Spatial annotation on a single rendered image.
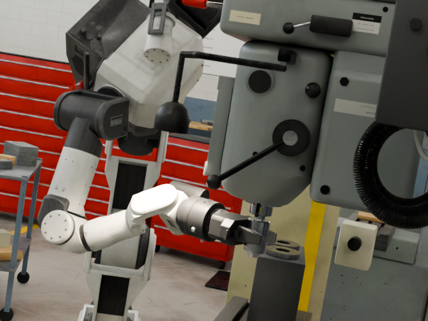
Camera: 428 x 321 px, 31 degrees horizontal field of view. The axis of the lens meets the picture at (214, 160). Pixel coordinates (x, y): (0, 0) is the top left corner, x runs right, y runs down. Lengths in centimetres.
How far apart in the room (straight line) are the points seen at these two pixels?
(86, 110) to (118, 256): 59
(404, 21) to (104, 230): 87
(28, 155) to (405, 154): 358
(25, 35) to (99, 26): 992
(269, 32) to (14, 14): 1059
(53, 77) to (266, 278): 501
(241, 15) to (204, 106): 939
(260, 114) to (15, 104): 548
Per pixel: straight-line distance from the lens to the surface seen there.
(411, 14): 121
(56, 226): 178
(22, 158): 479
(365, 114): 145
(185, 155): 631
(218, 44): 1086
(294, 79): 148
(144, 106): 188
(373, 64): 146
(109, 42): 193
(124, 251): 226
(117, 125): 185
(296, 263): 192
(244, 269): 342
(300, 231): 336
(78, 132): 182
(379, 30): 146
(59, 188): 181
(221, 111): 159
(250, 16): 148
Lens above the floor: 155
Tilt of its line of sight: 6 degrees down
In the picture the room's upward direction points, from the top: 9 degrees clockwise
